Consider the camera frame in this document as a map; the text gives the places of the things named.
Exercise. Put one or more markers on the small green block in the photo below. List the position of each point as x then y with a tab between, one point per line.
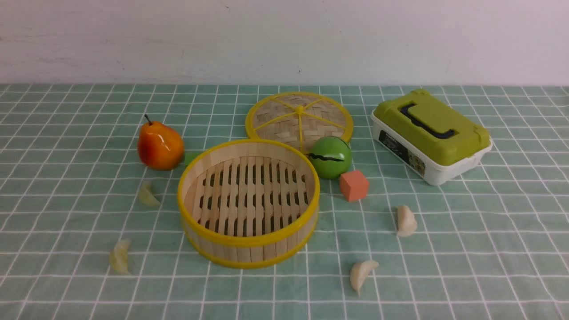
190	156

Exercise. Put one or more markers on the green checked tablecloth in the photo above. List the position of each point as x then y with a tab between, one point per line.
491	244

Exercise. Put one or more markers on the pale dumpling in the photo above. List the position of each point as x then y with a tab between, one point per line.
118	258
146	196

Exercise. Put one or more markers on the orange cube block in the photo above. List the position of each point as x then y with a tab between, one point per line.
354	185

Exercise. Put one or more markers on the bamboo steamer tray yellow rim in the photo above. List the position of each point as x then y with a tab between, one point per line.
249	203

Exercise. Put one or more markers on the orange red toy pear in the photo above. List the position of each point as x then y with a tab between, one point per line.
159	146

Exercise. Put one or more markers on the green toy ball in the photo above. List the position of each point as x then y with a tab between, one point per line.
331	156

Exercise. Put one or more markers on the bamboo steamer lid yellow rim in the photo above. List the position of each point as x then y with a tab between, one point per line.
298	119

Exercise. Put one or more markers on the white dumpling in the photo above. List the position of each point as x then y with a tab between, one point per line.
406	222
359	273

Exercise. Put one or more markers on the green lid white box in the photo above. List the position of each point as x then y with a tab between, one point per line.
431	138

